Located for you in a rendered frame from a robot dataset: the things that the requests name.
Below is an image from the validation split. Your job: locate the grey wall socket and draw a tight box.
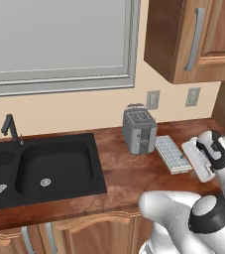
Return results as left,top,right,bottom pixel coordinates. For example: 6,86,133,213
146,89,162,111
184,86,202,108

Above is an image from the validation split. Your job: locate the wooden wall cupboard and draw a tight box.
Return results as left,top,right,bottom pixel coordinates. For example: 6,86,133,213
144,0,225,85

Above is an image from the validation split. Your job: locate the grey wall cupboard handle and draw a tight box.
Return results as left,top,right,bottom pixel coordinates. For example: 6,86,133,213
183,7,206,72

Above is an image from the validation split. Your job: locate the black double sink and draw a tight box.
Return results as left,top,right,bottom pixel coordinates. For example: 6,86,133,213
0,132,108,212

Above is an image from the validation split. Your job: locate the grey toaster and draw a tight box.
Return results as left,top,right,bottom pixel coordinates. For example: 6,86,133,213
121,103,159,156

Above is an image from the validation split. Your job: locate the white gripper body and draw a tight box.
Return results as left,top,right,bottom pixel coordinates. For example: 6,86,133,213
181,136,216,184

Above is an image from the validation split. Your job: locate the grey framed window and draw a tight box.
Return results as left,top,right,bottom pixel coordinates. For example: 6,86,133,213
0,0,142,99

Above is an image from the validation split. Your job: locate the grey base cupboard handle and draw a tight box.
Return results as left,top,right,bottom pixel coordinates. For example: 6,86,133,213
44,222,58,254
20,225,37,254

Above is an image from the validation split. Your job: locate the wooden wall cupboard door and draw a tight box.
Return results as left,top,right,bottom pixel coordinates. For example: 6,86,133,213
172,0,225,84

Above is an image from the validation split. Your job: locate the wooden base cupboard door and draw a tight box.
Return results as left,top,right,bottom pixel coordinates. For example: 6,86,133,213
0,228,31,254
39,215,137,254
131,215,155,254

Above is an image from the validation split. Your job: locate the white ice cube tray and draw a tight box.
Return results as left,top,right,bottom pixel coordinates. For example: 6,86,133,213
154,135,194,176

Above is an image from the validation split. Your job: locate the black tap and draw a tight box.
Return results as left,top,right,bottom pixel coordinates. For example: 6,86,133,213
0,113,25,147

